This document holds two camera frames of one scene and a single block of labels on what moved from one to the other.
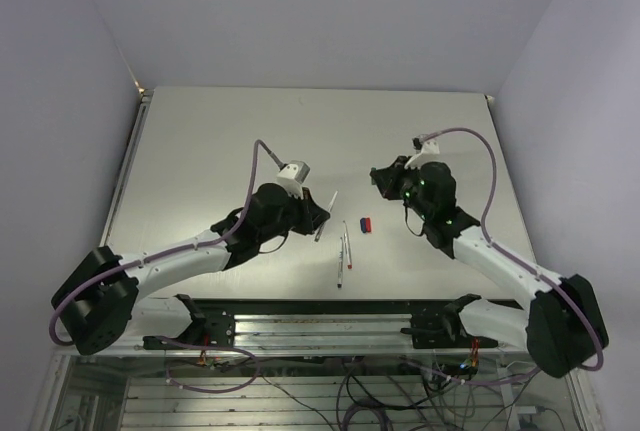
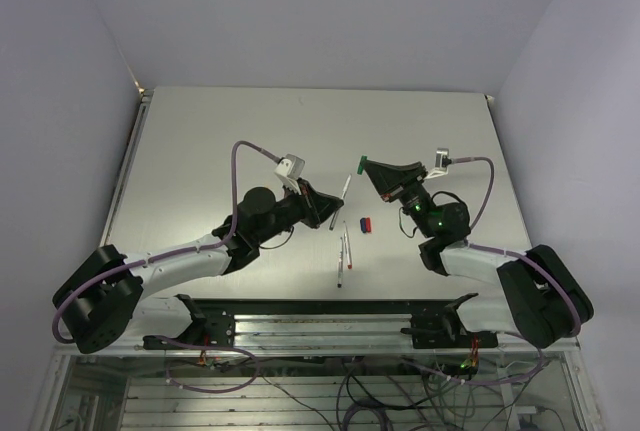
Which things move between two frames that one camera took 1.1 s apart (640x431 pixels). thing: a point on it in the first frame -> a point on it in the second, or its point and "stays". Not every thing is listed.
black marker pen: x=340 y=267 stays
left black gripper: x=311 y=214 stays
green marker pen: x=323 y=224 -> x=343 y=194
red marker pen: x=347 y=248 stays
